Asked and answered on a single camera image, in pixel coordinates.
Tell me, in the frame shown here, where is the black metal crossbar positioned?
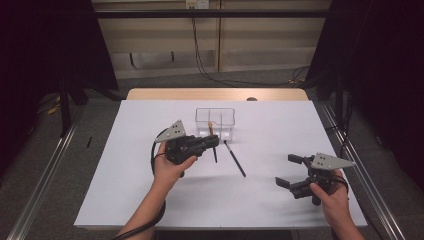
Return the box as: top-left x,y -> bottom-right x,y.
94,9 -> 332,19

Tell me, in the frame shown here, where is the white table sheet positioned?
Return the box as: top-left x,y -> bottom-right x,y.
73,99 -> 368,231

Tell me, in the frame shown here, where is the person's right hand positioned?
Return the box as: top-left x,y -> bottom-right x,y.
309,169 -> 351,228

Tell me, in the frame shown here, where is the person's left hand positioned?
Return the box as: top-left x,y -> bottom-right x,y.
152,141 -> 199,194

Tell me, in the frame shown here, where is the aluminium floor rail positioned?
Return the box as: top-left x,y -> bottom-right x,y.
321,103 -> 406,240
6,106 -> 84,240

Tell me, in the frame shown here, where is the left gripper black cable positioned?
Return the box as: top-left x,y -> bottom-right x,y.
113,128 -> 169,240

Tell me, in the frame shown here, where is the black wall cable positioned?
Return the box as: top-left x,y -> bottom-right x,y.
190,6 -> 309,88

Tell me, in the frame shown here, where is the black metal stand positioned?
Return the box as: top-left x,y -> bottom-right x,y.
334,73 -> 351,158
59,76 -> 89,138

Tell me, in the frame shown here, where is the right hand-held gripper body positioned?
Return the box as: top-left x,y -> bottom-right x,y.
289,152 -> 356,207

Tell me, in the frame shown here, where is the black pen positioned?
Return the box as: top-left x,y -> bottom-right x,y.
223,139 -> 247,178

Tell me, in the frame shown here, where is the clear plastic organizer box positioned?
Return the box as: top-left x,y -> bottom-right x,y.
194,107 -> 236,142

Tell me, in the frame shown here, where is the wooden table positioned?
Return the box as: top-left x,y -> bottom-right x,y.
125,87 -> 309,102

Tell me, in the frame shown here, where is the black curtain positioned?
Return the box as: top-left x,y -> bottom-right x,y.
0,0 -> 119,174
306,0 -> 424,183

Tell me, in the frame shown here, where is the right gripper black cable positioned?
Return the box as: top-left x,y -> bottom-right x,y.
334,175 -> 350,195

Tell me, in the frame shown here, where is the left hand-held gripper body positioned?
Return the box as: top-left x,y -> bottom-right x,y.
154,119 -> 203,178

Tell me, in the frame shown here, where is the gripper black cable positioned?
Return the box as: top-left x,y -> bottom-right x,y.
334,175 -> 350,195
113,128 -> 169,240

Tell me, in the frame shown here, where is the white wall socket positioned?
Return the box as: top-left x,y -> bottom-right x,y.
185,0 -> 210,10

